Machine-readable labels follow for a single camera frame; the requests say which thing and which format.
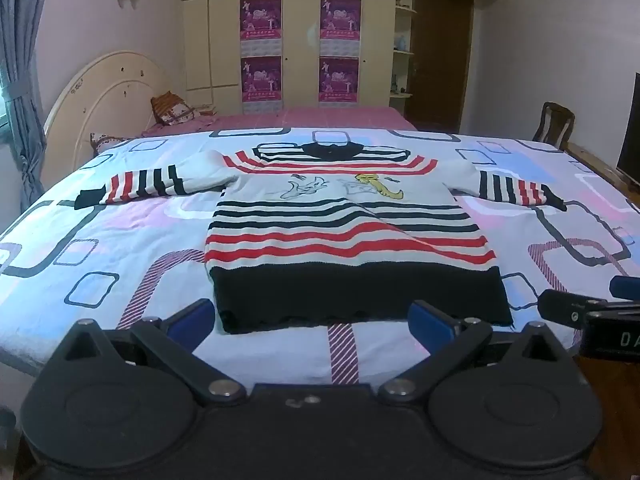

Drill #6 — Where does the wooden chair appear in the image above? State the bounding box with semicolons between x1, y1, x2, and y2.
532;101;576;151

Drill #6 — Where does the black television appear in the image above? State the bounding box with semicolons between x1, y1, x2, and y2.
616;72;640;188

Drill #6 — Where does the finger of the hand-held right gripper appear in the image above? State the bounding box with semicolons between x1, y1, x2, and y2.
610;275;640;301
539;289;608;330

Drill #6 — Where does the orange patterned pillow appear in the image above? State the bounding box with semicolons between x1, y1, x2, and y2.
151;91;196;127

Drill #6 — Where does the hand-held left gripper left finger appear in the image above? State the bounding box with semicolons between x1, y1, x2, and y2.
47;299;247;407

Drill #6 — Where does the corner shelf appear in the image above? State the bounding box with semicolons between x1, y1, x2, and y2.
390;0;418;106

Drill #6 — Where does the grey curtain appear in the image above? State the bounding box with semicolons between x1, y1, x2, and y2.
0;0;56;211

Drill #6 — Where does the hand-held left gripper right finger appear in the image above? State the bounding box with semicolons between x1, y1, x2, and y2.
378;300;576;405

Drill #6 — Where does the cream wardrobe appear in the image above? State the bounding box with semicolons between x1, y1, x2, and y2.
180;0;401;116

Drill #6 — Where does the small patterned pillow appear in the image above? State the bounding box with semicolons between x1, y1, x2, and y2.
90;132;133;157

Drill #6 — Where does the patterned white bed sheet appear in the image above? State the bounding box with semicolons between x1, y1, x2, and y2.
0;127;640;386

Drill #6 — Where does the cream round headboard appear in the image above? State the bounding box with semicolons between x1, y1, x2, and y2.
42;50;173;188

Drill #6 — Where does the purple wall poster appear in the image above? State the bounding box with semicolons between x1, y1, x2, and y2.
318;56;360;105
240;0;283;57
320;0;362;57
241;56;282;113

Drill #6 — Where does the striped knit sweater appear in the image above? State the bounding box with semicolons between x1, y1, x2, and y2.
74;141;568;336

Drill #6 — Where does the wooden bed frame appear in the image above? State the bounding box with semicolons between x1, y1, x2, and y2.
565;142;640;201

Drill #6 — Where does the pink bed sheet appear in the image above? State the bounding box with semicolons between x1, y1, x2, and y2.
141;106;418;138

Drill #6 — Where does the brown wooden door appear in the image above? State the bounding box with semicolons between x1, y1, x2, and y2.
405;0;475;133

